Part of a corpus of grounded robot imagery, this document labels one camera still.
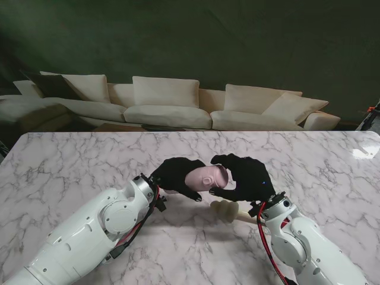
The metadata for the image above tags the white device with orange part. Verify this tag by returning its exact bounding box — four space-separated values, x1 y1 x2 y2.
354 100 380 131

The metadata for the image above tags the dark brown cushion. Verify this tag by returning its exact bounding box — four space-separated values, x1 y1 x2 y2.
23 72 86 100

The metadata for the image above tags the sponge cup brush red handle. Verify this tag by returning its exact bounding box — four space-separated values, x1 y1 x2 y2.
210 200 259 224

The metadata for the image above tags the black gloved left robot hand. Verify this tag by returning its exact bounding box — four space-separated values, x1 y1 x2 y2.
150 157 206 203

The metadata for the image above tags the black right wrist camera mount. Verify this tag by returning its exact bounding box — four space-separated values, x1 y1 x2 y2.
248 201 264 219

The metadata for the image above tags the pink thermos lid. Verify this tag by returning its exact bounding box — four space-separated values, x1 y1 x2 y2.
200 166 230 190

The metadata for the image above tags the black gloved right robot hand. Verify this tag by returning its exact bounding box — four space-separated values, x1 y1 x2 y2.
209 153 276 203

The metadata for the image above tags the wide cream back cushion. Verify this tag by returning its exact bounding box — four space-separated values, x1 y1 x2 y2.
132 75 200 107

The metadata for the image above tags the tilted cream throw cushion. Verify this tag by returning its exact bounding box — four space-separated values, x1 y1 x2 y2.
262 91 330 125

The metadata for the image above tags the red black left arm cable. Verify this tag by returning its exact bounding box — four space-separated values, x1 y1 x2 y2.
105 183 161 264

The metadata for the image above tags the red black right arm cable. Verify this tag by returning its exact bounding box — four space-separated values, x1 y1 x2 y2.
255 201 295 285

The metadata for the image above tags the cream fabric sofa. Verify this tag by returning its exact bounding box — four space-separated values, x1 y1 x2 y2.
0 70 341 132

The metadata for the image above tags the pink thermos bottle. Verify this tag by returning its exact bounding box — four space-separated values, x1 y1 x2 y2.
183 167 205 191

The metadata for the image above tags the red black arm cable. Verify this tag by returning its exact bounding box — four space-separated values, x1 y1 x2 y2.
255 201 295 285
105 183 161 264

